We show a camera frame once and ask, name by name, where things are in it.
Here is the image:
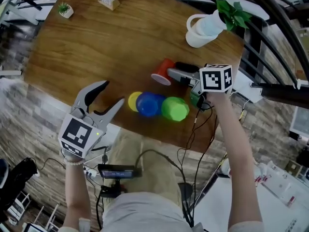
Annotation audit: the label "small black monitor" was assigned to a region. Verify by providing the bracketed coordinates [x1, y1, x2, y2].
[97, 163, 143, 179]

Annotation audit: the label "grey wristband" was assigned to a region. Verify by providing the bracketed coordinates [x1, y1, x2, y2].
[62, 148, 84, 163]

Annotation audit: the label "white power strip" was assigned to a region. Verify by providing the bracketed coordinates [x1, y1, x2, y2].
[83, 166, 98, 179]

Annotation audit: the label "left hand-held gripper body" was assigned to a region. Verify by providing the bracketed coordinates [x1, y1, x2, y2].
[57, 107, 108, 159]

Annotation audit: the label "white bead bracelet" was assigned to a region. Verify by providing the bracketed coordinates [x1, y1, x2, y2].
[63, 157, 85, 167]

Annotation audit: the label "person's right forearm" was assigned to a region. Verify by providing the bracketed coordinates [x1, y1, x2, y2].
[206, 91, 264, 227]

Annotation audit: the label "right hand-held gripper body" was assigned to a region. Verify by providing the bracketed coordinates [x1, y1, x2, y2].
[189, 63, 233, 110]

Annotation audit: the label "yellow paper cup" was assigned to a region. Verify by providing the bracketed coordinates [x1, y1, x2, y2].
[127, 91, 143, 112]

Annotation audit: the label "green leafy plant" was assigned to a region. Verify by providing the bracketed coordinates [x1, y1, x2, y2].
[215, 0, 253, 32]

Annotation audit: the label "person's left forearm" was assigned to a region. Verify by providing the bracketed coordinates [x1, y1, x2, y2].
[64, 158, 94, 227]

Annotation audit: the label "green paper cup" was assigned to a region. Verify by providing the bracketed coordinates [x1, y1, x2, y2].
[161, 96, 190, 123]

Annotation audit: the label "white base panel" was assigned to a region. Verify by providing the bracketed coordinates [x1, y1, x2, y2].
[232, 68, 263, 104]

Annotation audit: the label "person's beige trousers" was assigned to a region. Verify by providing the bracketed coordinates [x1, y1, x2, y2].
[105, 129, 184, 203]

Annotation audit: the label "black monitor mount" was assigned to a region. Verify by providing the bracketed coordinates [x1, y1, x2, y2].
[99, 177, 128, 198]

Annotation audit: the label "small potted plant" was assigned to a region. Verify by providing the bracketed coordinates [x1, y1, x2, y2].
[57, 1, 74, 19]

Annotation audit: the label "dark wooden post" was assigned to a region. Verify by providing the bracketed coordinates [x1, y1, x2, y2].
[261, 82, 309, 109]

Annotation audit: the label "person's light shirt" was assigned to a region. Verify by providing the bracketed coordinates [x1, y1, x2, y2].
[57, 190, 267, 232]

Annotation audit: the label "pale blue plant vase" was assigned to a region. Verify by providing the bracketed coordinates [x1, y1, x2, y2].
[197, 9, 228, 38]

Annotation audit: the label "black cable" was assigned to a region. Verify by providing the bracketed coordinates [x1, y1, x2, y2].
[177, 103, 220, 227]

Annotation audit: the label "white table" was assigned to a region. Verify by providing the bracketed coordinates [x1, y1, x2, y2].
[192, 165, 309, 232]

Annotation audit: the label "white pitcher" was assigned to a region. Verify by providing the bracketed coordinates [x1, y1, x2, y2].
[185, 13, 228, 49]

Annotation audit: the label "red paper cup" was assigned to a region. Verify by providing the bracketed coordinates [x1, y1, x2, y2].
[151, 58, 175, 86]

